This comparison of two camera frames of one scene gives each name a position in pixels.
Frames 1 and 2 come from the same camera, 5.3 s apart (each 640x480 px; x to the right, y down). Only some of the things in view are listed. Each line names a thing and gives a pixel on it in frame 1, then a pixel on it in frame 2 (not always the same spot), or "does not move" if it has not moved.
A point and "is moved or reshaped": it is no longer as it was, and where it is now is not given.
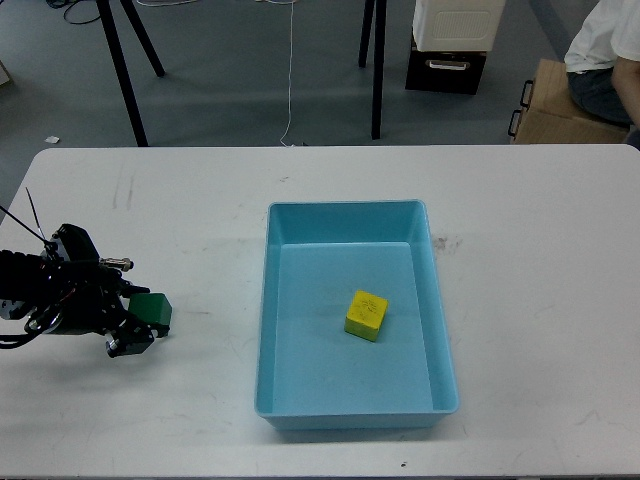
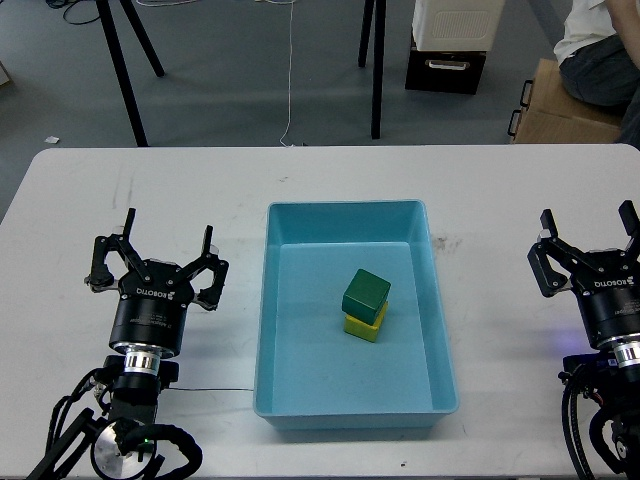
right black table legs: x=378 y=57 does not move
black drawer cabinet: x=448 y=72 does not move
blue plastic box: x=312 y=375 does not move
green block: x=152 y=307 is moved or reshaped
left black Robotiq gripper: x=97 y=305 → x=149 y=317
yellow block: x=366 y=315 does not move
